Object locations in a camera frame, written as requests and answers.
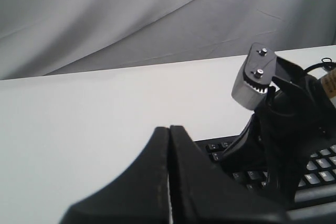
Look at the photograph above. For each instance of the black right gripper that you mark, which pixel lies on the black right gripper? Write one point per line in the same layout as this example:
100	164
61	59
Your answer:
293	120

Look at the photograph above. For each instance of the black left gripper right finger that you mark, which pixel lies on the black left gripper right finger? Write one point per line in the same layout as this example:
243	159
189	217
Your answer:
201	193

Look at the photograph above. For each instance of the black acer keyboard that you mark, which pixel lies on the black acer keyboard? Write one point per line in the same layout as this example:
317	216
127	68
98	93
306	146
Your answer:
316	187

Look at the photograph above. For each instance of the grey backdrop cloth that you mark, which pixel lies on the grey backdrop cloth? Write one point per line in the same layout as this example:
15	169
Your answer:
46	37

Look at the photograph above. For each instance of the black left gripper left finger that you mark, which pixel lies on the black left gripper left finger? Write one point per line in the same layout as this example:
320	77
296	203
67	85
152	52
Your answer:
139	195

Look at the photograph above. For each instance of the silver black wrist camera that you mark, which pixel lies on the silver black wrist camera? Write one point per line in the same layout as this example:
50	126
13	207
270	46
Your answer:
255	76

